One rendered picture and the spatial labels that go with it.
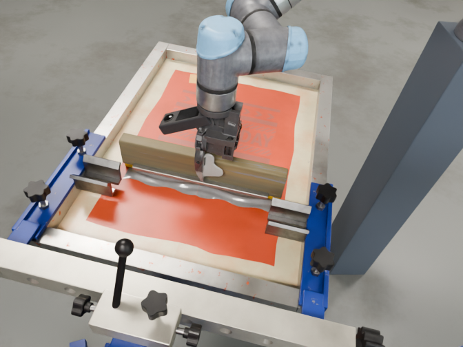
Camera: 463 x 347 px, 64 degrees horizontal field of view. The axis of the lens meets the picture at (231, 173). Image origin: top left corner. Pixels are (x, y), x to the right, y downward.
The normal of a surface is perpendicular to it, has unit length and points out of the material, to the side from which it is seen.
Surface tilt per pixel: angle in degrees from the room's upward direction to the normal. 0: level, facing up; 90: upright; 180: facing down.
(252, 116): 0
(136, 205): 0
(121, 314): 0
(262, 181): 90
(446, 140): 90
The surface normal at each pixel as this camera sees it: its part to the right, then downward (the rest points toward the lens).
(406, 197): 0.04, 0.75
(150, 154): -0.22, 0.72
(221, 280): 0.09, -0.66
